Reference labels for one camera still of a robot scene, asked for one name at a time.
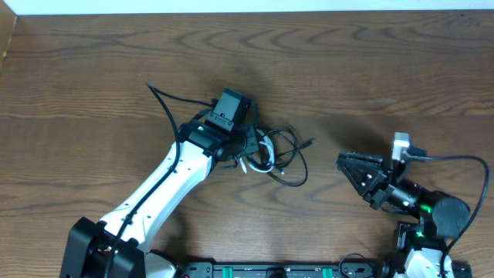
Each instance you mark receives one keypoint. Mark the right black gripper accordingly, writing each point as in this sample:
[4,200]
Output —
[373,184]

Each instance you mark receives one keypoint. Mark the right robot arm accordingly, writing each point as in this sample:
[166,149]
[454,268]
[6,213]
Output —
[422,248]

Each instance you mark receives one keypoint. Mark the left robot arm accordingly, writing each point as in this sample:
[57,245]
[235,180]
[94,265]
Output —
[118,245]

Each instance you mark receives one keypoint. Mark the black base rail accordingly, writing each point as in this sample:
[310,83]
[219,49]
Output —
[231,270]

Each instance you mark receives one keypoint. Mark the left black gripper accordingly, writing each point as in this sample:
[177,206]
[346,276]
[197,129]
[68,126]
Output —
[255,145]

